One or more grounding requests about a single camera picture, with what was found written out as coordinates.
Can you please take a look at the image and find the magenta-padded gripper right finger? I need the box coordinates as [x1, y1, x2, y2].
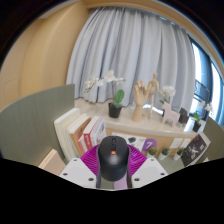
[124, 144, 169, 190]

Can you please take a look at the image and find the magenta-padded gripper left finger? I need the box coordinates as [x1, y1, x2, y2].
[59, 146, 104, 190]

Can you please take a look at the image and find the black computer mouse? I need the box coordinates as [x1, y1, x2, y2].
[97, 135, 130, 183]

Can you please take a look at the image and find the small succulent white pot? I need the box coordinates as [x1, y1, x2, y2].
[146, 146, 158, 159]
[158, 147, 170, 162]
[173, 147, 185, 162]

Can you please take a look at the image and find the beige book red lettering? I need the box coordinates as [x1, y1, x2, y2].
[38, 148, 68, 177]

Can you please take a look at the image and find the purple round number sign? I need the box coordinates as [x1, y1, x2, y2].
[141, 138, 158, 154]

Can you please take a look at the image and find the white book red spine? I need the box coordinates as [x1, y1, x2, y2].
[77, 133, 89, 156]

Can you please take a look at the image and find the brown book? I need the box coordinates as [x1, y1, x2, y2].
[68, 114, 93, 158]

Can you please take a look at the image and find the white sticker sheet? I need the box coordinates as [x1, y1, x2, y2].
[111, 132, 147, 153]

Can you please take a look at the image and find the thin white book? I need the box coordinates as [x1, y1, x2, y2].
[64, 113, 88, 159]

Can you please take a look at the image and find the thick white book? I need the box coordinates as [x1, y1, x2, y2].
[53, 107, 83, 161]

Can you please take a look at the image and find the black cover book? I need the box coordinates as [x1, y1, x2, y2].
[180, 133, 209, 168]

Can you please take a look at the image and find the light wooden desk shelf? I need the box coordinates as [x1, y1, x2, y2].
[73, 98, 204, 158]

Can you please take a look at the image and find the pink wooden horse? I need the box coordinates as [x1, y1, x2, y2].
[161, 101, 181, 128]

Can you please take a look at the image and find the dark wooden horse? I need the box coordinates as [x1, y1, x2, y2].
[178, 107, 190, 125]

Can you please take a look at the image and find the small orchid black pot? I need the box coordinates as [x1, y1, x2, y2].
[192, 100, 214, 134]

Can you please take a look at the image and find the white orchid black pot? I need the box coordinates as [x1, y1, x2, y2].
[83, 69, 127, 119]

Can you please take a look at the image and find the wooden hand model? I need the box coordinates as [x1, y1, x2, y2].
[131, 79, 150, 123]

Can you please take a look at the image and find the wooden artist mannequin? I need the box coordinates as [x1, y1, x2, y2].
[146, 72, 166, 118]

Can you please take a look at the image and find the white orchid plant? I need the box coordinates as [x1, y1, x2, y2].
[159, 85, 177, 106]

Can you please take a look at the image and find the dark-framed window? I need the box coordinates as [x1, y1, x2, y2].
[188, 36, 224, 128]

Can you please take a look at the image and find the grey curtain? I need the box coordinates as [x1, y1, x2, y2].
[65, 6, 198, 116]

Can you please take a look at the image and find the white wall socket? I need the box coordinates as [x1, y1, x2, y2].
[169, 137, 184, 150]
[181, 138, 193, 149]

